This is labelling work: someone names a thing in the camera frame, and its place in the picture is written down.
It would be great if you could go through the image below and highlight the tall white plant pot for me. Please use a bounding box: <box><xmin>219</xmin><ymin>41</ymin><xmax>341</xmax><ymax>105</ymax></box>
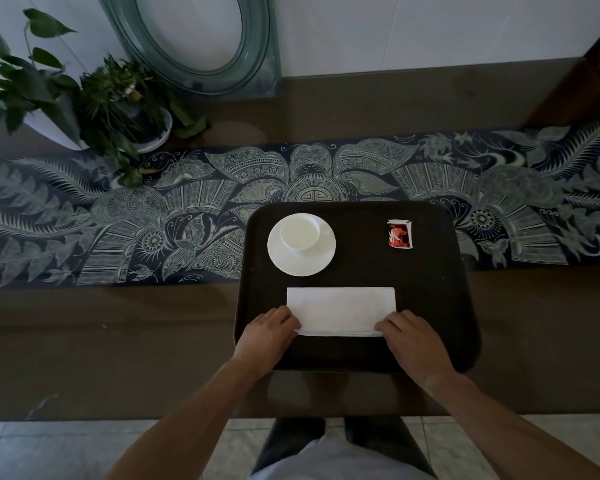
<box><xmin>22</xmin><ymin>107</ymin><xmax>89</xmax><ymax>151</ymax></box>

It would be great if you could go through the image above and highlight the person's right forearm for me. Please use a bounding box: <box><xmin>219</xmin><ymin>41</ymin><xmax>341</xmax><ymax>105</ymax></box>
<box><xmin>425</xmin><ymin>373</ymin><xmax>600</xmax><ymax>480</ymax></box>

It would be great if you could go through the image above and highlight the white napkin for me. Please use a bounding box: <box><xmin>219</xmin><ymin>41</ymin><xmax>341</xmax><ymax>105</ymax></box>
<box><xmin>286</xmin><ymin>287</ymin><xmax>397</xmax><ymax>339</ymax></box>

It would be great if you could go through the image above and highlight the green glass panel round hole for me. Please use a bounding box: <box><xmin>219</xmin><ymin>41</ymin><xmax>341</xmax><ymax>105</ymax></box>
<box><xmin>95</xmin><ymin>0</ymin><xmax>283</xmax><ymax>99</ymax></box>

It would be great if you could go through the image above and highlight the person's left hand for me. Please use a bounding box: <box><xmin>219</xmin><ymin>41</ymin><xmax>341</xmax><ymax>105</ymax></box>
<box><xmin>231</xmin><ymin>305</ymin><xmax>303</xmax><ymax>381</ymax></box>

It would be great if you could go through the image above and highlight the green potted plant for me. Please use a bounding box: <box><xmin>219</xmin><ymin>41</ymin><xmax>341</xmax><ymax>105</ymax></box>
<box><xmin>77</xmin><ymin>54</ymin><xmax>209</xmax><ymax>189</ymax></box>

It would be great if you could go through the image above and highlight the white saucer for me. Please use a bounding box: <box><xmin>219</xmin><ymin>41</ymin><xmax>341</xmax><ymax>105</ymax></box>
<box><xmin>267</xmin><ymin>213</ymin><xmax>337</xmax><ymax>277</ymax></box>

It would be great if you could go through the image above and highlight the person's left forearm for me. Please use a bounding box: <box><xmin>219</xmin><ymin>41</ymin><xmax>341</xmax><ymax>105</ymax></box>
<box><xmin>105</xmin><ymin>357</ymin><xmax>269</xmax><ymax>480</ymax></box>

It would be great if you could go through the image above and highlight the person's white shirt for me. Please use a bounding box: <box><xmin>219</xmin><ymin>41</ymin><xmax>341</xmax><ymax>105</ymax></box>
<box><xmin>249</xmin><ymin>433</ymin><xmax>433</xmax><ymax>480</ymax></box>

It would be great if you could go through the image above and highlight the white cup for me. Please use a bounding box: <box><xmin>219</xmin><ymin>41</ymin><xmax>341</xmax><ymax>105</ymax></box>
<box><xmin>279</xmin><ymin>216</ymin><xmax>322</xmax><ymax>253</ymax></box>

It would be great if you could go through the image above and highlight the dark patterned table runner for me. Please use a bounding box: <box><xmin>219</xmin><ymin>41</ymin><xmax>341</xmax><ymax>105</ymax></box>
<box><xmin>0</xmin><ymin>120</ymin><xmax>600</xmax><ymax>289</ymax></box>

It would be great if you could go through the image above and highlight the broad leaf green plant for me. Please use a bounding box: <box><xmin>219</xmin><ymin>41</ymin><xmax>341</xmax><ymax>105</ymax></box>
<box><xmin>0</xmin><ymin>8</ymin><xmax>83</xmax><ymax>145</ymax></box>

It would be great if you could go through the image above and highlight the person's right hand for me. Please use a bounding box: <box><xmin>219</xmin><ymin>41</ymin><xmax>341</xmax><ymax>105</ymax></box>
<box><xmin>374</xmin><ymin>309</ymin><xmax>459</xmax><ymax>395</ymax></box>

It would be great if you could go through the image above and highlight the dark brown tray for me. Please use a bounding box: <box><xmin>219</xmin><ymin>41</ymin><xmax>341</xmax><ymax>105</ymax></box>
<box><xmin>233</xmin><ymin>201</ymin><xmax>483</xmax><ymax>375</ymax></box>

